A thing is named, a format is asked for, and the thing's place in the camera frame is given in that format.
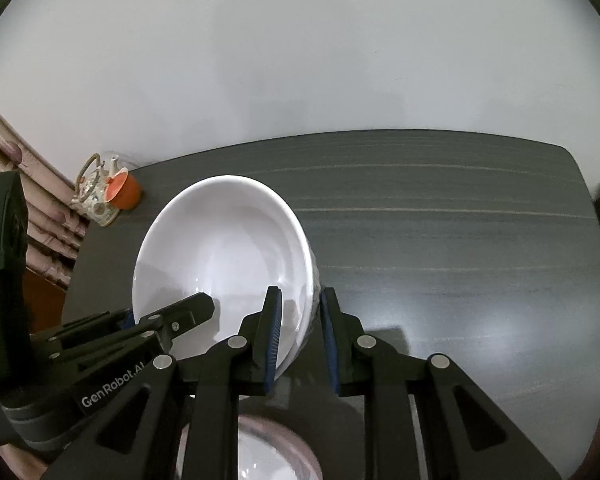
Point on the white bowl Dog print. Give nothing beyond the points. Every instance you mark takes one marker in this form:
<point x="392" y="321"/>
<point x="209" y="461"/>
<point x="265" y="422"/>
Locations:
<point x="232" y="238"/>

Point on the pink bowl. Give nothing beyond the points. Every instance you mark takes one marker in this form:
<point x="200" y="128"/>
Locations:
<point x="269" y="450"/>

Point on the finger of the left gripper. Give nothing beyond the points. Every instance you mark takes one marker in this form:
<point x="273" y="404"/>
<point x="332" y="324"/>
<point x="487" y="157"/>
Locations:
<point x="116" y="337"/>

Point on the orange tea cup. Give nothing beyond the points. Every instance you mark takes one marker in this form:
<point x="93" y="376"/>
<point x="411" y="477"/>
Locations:
<point x="122" y="190"/>

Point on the floral ceramic teapot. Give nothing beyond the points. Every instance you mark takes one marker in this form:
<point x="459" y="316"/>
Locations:
<point x="90" y="188"/>

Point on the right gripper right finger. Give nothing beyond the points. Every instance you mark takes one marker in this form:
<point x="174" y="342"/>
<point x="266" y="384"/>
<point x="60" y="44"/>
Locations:
<point x="423" y="418"/>

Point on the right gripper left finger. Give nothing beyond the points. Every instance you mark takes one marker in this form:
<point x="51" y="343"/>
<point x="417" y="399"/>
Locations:
<point x="180" y="418"/>

